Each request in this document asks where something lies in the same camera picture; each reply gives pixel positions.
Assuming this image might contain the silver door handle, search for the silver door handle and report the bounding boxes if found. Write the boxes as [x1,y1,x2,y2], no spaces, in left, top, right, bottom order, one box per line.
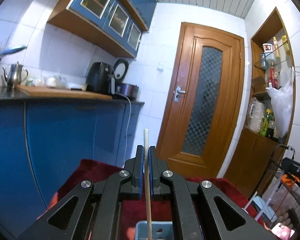
[173,86,186,103]

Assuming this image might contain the black air fryer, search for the black air fryer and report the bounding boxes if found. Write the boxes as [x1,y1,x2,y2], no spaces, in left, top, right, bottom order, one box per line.
[86,62,115,95]

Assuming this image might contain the wooden shelf cabinet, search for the wooden shelf cabinet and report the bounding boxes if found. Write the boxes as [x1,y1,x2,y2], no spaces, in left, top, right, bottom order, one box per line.
[225,8,289,198]

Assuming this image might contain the red floral fleece blanket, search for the red floral fleece blanket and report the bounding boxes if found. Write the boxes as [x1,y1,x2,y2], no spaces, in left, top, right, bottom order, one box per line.
[39,158,266,240]

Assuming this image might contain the white plastic bag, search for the white plastic bag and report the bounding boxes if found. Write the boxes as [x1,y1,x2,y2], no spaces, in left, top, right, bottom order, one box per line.
[266,66,295,138]

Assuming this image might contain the steel kettle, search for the steel kettle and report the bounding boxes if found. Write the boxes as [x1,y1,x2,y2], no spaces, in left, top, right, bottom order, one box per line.
[3,62,29,89]

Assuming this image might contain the light blue utensil holder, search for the light blue utensil holder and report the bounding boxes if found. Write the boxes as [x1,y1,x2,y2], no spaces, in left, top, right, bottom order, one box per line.
[134,220,174,240]

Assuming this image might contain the blue lower kitchen cabinets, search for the blue lower kitchen cabinets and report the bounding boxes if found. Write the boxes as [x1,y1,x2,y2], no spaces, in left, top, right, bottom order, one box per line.
[0,99,142,239]

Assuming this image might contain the wooden door with glass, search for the wooden door with glass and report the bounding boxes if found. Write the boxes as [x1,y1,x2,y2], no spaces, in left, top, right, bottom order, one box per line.
[157,22,244,178]

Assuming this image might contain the blue upper wall cabinets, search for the blue upper wall cabinets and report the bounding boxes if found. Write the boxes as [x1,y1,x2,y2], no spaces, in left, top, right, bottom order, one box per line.
[48,0,157,58]

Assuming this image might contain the white power cable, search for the white power cable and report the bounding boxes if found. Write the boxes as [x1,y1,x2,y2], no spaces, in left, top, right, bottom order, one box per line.
[113,92,133,167]

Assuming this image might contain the black wire rack cart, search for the black wire rack cart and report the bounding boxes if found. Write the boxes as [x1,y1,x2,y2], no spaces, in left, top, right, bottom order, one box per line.
[255,143,300,230]

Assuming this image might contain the wooden cutting board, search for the wooden cutting board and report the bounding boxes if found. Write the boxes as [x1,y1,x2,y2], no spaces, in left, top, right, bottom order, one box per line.
[15,85,113,100]

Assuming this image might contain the wooden chopstick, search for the wooden chopstick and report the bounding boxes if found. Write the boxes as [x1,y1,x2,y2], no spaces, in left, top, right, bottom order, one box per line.
[143,128,153,239]

